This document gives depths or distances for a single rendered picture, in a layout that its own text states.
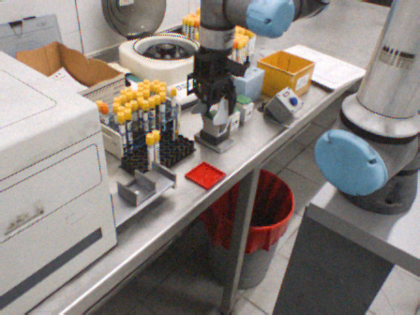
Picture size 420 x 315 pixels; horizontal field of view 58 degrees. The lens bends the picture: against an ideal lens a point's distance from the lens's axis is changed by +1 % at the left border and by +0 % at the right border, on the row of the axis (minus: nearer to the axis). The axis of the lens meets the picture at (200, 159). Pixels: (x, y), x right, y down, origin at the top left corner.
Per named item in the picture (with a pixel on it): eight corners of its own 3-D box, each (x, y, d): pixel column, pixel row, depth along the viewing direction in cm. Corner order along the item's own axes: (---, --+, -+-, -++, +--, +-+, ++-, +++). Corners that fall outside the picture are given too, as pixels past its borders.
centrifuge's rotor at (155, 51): (161, 82, 109) (160, 59, 105) (131, 64, 118) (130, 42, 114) (201, 69, 118) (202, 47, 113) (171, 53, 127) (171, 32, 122)
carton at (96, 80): (49, 165, 86) (35, 108, 77) (-14, 118, 100) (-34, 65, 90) (130, 123, 101) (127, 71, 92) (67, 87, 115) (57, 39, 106)
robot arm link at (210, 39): (215, 16, 81) (246, 26, 77) (213, 37, 84) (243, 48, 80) (191, 23, 76) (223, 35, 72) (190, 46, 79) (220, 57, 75)
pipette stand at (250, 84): (246, 114, 108) (250, 83, 102) (226, 106, 111) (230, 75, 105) (263, 102, 114) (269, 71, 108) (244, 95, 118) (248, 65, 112)
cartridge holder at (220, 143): (220, 154, 93) (221, 142, 91) (193, 139, 97) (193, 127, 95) (233, 144, 96) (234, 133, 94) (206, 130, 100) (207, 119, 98)
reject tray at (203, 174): (207, 190, 82) (207, 187, 81) (184, 176, 85) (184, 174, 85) (226, 175, 86) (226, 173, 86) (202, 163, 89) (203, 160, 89)
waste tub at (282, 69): (287, 105, 114) (293, 74, 108) (251, 89, 121) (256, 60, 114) (309, 91, 122) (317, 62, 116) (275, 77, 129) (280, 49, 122)
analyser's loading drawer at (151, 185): (97, 246, 66) (94, 226, 63) (74, 227, 69) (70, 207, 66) (176, 187, 79) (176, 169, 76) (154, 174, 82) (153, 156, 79)
